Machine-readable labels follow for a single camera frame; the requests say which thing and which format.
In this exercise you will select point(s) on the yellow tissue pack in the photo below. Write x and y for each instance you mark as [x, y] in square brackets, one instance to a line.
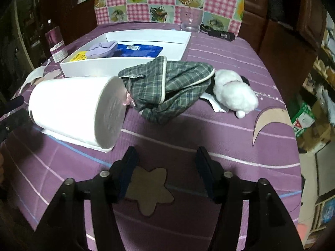
[80, 56]

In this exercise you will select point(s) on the white face mask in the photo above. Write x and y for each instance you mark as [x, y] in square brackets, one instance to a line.
[35, 74]

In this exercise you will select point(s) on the white shallow box tray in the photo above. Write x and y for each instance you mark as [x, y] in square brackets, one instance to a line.
[175, 48]

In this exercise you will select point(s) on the purple pump bottle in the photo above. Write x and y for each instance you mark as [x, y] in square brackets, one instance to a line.
[55, 42]

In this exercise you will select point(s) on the purple patterned tablecloth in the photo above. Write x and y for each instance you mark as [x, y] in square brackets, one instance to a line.
[37, 164]

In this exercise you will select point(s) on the white paper towel roll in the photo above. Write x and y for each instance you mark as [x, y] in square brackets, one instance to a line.
[85, 111]

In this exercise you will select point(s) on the green white cardboard box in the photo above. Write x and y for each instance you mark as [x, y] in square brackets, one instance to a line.
[302, 119]

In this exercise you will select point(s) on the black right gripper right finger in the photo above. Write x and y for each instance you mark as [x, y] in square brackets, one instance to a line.
[224, 189]

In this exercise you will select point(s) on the clear drinking glass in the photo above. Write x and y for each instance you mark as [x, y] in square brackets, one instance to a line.
[191, 19]

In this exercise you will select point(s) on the pink checkered chair cover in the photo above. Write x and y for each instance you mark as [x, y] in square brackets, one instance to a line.
[220, 15]

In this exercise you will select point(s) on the blue wipes packet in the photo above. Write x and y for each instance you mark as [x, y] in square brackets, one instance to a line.
[137, 50]

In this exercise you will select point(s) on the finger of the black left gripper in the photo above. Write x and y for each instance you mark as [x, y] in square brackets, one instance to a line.
[8, 106]
[17, 118]

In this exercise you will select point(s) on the dark wooden cabinet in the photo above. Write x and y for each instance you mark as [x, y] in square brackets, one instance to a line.
[286, 35]

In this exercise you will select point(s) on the plush dog in plaid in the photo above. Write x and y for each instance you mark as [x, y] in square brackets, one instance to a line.
[161, 89]

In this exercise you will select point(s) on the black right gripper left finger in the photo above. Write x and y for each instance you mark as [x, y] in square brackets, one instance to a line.
[108, 188]

